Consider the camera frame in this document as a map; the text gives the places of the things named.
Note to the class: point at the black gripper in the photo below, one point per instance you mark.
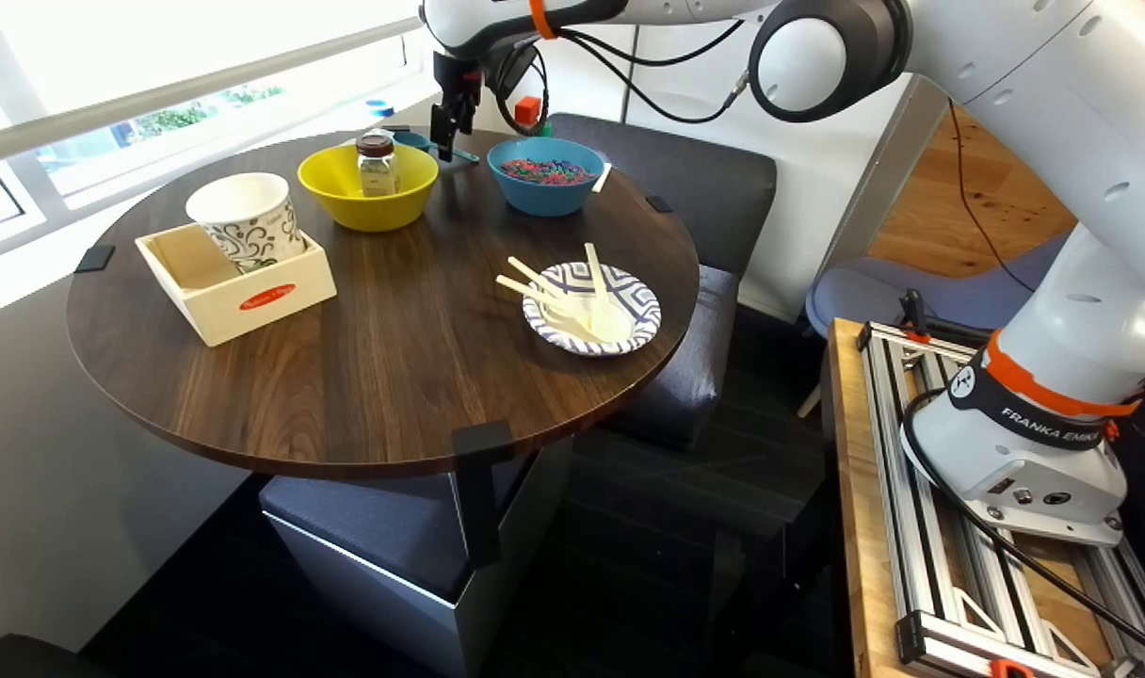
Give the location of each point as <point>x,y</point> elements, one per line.
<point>497,66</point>

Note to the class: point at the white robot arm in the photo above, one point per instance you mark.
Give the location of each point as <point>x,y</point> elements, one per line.
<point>1023,431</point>

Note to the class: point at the blue bowl with beads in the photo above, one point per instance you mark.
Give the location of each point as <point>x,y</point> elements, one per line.
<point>544,174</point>

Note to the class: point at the yellow bowl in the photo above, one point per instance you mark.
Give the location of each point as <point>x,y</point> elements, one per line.
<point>367,196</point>

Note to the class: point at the red block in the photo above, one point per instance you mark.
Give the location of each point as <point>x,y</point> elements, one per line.
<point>530,110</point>

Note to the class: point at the small glass jar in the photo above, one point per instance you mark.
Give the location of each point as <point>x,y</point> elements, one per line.
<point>374,165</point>

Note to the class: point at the wooden chopstick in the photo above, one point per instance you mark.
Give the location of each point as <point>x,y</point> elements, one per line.
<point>551,298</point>

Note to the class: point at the round dark wooden table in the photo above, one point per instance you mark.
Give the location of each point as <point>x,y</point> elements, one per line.
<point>416,365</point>

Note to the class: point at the patterned paper cup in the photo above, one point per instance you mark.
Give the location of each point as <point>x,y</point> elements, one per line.
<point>252,218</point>

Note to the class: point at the patterned paper plate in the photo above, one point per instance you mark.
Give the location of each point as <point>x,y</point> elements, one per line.
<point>623,283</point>

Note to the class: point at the wooden fork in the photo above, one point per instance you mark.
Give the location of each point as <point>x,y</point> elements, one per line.
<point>610,318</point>

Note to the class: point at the dark grey sofa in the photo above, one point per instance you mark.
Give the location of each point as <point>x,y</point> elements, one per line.
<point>721,196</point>

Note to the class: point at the white wooden box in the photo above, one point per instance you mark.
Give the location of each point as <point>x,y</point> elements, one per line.
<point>225,302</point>

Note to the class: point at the window blind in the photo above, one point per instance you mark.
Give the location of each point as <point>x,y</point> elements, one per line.
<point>70,66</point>

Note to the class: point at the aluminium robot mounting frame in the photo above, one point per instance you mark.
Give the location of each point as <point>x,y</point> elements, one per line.
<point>936,596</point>

